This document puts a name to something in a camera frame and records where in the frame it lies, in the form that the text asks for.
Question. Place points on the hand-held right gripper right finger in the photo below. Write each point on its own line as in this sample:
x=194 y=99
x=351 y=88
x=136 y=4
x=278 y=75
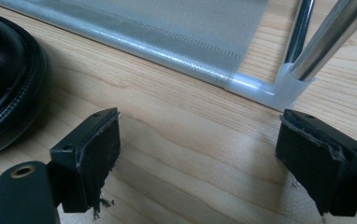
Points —
x=317 y=161

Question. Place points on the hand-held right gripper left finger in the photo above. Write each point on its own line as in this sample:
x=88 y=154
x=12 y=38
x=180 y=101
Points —
x=86 y=161

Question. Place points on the black leather shoe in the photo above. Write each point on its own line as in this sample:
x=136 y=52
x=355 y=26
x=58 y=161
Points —
x=5 y=77

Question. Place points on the grey fabric metal shoe rack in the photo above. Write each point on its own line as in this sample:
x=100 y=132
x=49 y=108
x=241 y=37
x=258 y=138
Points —
x=167 y=31

